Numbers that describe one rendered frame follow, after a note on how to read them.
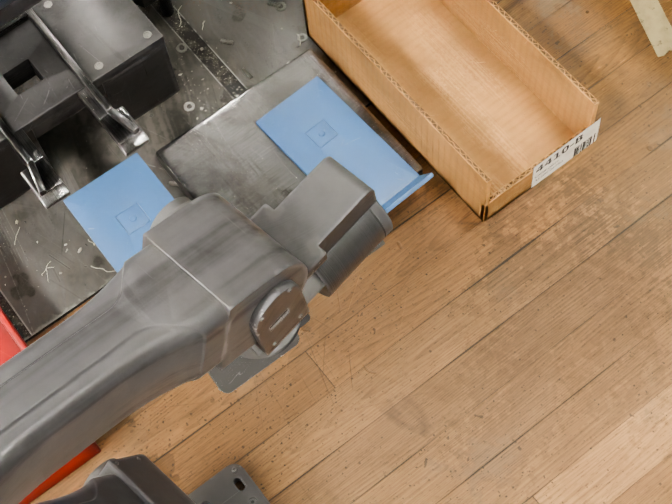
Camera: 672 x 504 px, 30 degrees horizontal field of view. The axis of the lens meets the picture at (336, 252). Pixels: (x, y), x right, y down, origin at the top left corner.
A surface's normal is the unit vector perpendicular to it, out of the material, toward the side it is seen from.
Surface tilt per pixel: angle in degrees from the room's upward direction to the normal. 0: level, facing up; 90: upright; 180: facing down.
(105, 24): 0
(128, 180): 1
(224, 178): 0
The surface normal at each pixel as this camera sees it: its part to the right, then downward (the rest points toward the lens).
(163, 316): 0.15, -0.62
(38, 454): 0.77, 0.54
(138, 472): 0.56, -0.80
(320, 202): -0.11, -0.37
